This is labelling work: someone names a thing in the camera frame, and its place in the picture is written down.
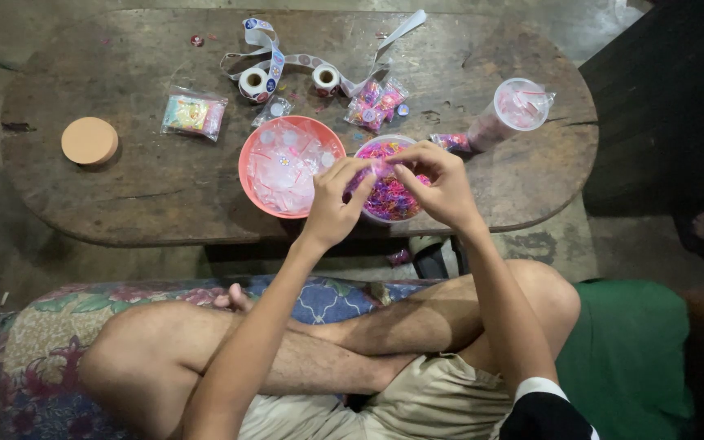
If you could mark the person's left hand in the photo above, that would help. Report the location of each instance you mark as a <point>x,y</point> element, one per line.
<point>330,205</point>

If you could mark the person's right hand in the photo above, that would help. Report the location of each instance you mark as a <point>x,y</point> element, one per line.
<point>443,189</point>

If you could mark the small clear bag with bands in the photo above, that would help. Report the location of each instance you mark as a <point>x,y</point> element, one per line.
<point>379,168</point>

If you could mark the filled packet of colourful bands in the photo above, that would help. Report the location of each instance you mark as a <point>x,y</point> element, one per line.
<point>450,142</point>

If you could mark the heap of colourful rubber bands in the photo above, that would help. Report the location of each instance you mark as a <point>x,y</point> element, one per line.
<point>388,198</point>

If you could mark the heap of empty clear bags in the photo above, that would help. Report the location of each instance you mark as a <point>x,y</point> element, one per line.
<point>285,165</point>

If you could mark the black and white slipper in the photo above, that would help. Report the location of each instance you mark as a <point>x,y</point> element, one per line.
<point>431,256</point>

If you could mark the white round tub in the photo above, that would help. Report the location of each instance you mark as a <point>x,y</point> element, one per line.
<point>365,142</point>

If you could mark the pink packet on floor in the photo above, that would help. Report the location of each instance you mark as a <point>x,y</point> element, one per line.
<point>398,257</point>

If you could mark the blue round sticker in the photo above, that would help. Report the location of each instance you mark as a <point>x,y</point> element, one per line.
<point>403,110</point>

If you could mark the pink plastic bowl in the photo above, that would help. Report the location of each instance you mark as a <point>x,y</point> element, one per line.
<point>248,165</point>

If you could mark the clear plastic cup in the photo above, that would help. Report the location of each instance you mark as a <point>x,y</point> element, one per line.
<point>514,110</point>

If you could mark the cluster of filled band packets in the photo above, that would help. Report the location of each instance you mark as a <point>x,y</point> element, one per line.
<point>376,104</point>

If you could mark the clear bag with white sticker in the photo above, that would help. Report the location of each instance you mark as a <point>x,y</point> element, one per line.
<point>274,110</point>

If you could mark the small sticker roll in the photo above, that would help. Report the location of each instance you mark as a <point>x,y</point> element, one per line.
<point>326,79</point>

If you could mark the large sticker roll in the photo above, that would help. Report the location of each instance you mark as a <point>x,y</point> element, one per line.
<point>253,83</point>

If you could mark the unrolled strip of stickers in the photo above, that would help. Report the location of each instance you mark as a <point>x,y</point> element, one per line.
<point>275,55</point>

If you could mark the white empty backing strip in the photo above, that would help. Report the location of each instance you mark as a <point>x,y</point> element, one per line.
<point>398,35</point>

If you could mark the pastel packet in clear wrap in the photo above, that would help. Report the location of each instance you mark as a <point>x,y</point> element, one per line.
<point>193,114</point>

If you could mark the red round sticker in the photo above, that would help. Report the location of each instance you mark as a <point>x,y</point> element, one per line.
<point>197,41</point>

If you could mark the beige shorts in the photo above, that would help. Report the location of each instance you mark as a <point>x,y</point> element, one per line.
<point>431,403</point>

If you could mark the person's legs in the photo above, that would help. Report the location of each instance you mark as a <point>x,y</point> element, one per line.
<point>156,348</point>

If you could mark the dark wooden furniture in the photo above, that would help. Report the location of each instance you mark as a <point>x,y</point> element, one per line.
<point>663,104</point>

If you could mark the black and white sleeve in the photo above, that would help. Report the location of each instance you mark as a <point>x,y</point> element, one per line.
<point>541,415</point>

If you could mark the green cloth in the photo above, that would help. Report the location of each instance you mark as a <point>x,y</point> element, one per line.
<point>627,354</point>

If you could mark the tan round disc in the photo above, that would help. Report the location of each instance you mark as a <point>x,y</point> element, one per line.
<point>89,141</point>

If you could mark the floral patterned cushion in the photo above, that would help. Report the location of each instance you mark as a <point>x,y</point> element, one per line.
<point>46,342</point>

